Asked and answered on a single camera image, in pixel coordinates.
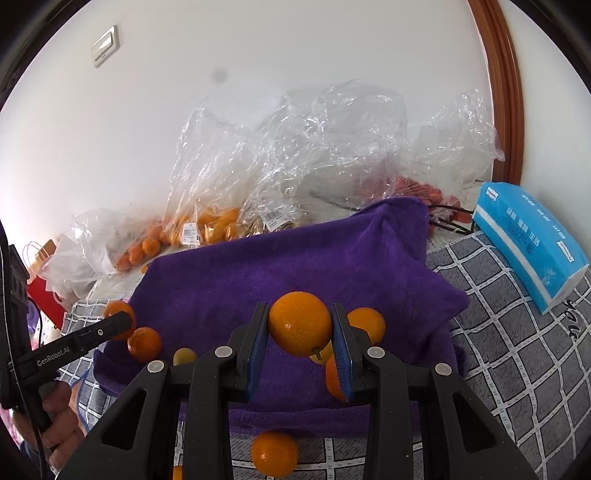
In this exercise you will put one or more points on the white wall switch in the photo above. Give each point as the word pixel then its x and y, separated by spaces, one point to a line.
pixel 105 45

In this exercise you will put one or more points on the orange mandarin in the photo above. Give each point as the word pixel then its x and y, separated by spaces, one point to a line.
pixel 369 323
pixel 144 344
pixel 332 376
pixel 300 327
pixel 116 307
pixel 274 454

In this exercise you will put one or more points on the clear plastic longan bag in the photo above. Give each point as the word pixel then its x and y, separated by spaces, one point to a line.
pixel 314 152

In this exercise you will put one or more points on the person's left hand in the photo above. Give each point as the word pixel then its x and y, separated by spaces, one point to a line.
pixel 62 427

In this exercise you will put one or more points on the heap of orange kumquats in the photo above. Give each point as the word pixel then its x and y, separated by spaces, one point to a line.
pixel 217 226

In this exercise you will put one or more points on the blue tissue pack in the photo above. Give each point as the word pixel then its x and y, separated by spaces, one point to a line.
pixel 531 244

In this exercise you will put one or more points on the heap of orange mandarins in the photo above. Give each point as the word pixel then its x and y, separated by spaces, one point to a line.
pixel 143 248

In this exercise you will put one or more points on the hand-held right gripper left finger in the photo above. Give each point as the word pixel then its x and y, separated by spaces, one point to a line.
pixel 258 360

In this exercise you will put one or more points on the white plastic bag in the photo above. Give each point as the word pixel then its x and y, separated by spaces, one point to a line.
pixel 64 272

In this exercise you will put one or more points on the brown wooden door frame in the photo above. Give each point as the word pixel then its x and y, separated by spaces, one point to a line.
pixel 505 92

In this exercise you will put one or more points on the brown paper bag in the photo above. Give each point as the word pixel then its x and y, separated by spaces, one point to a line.
pixel 39 253

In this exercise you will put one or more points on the heap of red tomatoes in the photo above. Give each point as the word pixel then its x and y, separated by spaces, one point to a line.
pixel 415 191

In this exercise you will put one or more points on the red paper bag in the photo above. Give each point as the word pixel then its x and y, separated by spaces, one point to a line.
pixel 46 297

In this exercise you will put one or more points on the small yellow fruit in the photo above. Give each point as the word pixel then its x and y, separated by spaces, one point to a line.
pixel 184 357
pixel 323 356

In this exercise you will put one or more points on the purple towel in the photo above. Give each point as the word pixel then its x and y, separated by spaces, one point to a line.
pixel 277 263

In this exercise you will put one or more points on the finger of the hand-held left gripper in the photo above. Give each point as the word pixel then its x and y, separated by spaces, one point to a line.
pixel 108 330

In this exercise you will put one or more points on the clear plastic mandarin bag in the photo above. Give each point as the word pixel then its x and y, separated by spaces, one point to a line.
pixel 106 235

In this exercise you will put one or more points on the grey checkered blanket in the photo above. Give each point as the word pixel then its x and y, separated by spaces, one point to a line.
pixel 508 369

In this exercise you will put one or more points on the clear plastic kumquat bag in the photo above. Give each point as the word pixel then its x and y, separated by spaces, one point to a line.
pixel 207 175

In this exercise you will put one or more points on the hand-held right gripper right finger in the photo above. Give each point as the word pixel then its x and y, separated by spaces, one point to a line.
pixel 342 360

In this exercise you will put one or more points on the clear plastic tomato bag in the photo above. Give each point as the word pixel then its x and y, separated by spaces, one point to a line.
pixel 452 138

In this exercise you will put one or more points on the heap of brown longans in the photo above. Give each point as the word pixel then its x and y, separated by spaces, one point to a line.
pixel 258 225

